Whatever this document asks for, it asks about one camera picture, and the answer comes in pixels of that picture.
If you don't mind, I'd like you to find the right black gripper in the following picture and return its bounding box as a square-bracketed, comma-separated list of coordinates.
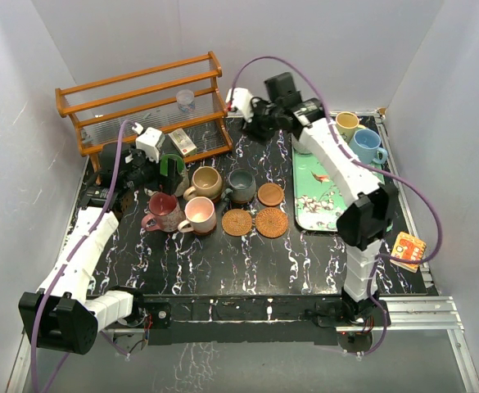
[237, 100, 282, 145]

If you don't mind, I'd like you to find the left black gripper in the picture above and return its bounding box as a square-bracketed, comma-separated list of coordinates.
[123, 142, 182, 195]

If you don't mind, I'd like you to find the green inside mug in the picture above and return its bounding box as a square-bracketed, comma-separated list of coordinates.
[161, 154, 189, 197]

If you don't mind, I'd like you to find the brown stoneware mug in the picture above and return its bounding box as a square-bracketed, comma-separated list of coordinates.
[183, 166, 224, 202]

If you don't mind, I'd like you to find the pink halloween mug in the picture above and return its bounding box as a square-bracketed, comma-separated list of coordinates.
[141, 192, 185, 233]

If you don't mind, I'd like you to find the pale pink mug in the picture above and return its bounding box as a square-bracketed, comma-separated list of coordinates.
[178, 196, 217, 235]

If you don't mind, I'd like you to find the grey mug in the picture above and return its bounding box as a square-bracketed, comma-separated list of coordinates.
[221, 168, 257, 205]

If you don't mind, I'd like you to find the light wood coaster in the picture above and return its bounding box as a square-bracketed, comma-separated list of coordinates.
[257, 183, 284, 207]

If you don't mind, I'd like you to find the woven rattan coaster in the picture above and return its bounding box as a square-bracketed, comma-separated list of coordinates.
[255, 207, 288, 238]
[222, 209, 252, 237]

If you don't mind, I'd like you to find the orange wooden shelf rack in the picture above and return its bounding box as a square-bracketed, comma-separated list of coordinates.
[55, 52, 233, 169]

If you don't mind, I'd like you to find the green floral tray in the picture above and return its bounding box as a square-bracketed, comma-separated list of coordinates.
[291, 134, 394, 234]

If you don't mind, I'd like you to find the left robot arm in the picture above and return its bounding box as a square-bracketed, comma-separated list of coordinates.
[18, 142, 185, 355]

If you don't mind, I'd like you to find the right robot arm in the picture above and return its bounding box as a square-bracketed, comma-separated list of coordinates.
[227, 72, 398, 325]

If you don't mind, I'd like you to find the clear plastic cup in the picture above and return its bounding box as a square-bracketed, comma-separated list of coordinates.
[176, 89, 196, 113]

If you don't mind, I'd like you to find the white green small box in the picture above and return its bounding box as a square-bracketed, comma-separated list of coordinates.
[168, 128, 197, 158]

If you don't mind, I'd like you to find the white cream mug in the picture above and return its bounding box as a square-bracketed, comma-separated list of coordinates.
[291, 135, 311, 156]

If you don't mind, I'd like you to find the yellow mug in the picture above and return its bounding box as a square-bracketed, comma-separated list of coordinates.
[335, 111, 364, 143]

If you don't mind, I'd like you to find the blue mug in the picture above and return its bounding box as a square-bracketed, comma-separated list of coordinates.
[349, 129, 388, 165]

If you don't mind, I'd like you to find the colourful card box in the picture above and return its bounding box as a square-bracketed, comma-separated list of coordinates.
[390, 232, 427, 273]

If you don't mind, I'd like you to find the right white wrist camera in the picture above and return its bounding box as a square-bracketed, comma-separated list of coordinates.
[226, 88, 254, 123]

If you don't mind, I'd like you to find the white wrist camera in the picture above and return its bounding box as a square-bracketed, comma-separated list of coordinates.
[132, 123, 165, 163]
[226, 88, 254, 123]

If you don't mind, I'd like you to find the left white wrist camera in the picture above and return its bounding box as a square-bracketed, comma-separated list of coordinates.
[132, 123, 165, 163]

